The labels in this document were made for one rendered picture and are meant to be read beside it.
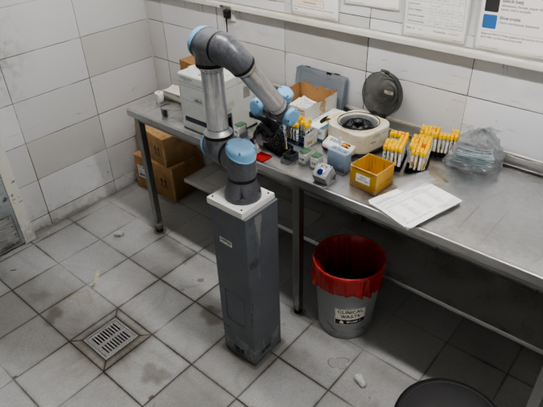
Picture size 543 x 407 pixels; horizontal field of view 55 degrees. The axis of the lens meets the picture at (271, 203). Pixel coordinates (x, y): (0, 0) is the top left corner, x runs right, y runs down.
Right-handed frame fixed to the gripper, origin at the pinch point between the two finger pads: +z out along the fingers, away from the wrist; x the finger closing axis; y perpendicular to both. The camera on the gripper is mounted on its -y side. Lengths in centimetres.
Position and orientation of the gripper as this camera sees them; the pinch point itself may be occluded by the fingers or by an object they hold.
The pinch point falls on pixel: (254, 140)
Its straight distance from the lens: 246.5
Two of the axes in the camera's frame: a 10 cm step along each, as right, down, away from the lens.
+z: -3.6, 5.4, 7.6
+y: 6.7, 7.1, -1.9
